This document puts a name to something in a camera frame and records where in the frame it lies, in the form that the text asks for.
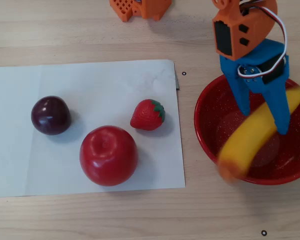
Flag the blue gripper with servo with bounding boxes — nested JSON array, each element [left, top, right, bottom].
[[219, 38, 290, 136]]

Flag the yellow toy banana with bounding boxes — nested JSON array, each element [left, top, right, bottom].
[[217, 79, 300, 183]]

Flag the red speckled enamel bowl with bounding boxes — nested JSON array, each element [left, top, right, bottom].
[[193, 74, 300, 186]]

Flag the red toy strawberry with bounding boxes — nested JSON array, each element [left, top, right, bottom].
[[129, 98, 166, 131]]

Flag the red toy apple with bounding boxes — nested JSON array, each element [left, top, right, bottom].
[[79, 125, 139, 187]]

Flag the dark purple toy plum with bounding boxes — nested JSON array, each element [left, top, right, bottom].
[[30, 95, 72, 136]]

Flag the white paper sheet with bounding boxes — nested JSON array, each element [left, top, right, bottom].
[[0, 59, 186, 198]]

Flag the white red black servo cable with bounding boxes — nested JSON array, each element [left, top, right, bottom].
[[236, 0, 289, 79]]

